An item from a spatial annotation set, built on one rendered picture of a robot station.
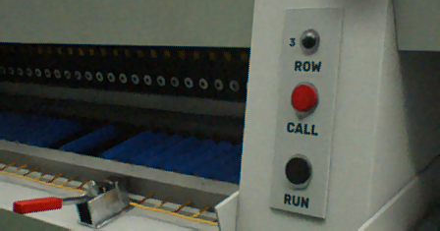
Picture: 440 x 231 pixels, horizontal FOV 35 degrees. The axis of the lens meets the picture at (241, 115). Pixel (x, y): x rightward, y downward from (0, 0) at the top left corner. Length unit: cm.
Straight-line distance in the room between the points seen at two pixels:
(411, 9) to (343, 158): 9
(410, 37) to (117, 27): 25
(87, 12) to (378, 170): 29
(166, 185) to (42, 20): 19
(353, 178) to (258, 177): 7
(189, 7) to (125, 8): 7
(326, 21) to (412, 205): 12
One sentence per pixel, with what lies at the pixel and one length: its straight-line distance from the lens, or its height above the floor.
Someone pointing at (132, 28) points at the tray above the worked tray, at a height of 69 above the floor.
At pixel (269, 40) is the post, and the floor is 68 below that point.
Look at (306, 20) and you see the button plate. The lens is 41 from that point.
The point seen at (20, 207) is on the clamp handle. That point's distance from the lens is 53.
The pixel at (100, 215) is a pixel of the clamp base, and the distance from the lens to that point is 56.
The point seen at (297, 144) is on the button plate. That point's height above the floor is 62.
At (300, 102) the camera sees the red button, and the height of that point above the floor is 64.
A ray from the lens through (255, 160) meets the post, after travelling 43.
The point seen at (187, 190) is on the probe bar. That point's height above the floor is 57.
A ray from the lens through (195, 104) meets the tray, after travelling 69.
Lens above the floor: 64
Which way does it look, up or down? 1 degrees down
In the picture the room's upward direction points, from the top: 5 degrees clockwise
